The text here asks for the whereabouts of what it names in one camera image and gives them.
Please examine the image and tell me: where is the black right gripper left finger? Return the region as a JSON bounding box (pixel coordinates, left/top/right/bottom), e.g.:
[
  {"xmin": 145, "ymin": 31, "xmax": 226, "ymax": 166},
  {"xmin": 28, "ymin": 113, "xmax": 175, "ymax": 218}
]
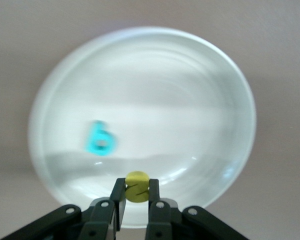
[{"xmin": 0, "ymin": 177, "xmax": 127, "ymax": 240}]

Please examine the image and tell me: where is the beige brown plate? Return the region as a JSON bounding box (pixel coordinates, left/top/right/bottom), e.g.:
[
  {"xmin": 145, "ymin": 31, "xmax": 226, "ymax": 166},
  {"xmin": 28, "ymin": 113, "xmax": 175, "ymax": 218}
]
[{"xmin": 27, "ymin": 26, "xmax": 257, "ymax": 230}]

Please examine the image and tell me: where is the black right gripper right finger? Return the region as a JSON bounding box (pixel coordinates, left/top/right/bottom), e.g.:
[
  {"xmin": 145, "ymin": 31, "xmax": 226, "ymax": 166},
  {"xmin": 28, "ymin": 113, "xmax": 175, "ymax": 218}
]
[{"xmin": 145, "ymin": 178, "xmax": 249, "ymax": 240}]

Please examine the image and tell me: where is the yellow letter u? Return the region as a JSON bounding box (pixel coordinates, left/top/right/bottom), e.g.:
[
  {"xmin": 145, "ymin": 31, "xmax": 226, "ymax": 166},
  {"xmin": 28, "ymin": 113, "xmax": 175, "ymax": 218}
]
[{"xmin": 124, "ymin": 170, "xmax": 150, "ymax": 203}]

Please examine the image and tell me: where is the teal letter g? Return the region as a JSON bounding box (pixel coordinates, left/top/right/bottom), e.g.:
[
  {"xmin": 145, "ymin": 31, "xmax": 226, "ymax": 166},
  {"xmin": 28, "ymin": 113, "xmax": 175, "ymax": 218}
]
[{"xmin": 83, "ymin": 119, "xmax": 120, "ymax": 157}]

